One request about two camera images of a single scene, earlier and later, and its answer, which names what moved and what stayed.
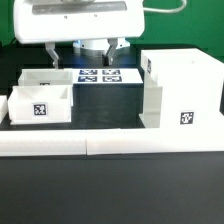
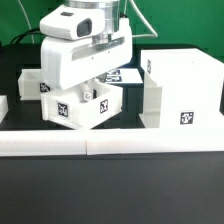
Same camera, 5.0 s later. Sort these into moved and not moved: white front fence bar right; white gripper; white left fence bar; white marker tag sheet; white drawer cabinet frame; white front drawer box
Moved: white gripper; white front drawer box
Not moved: white left fence bar; white front fence bar right; white marker tag sheet; white drawer cabinet frame
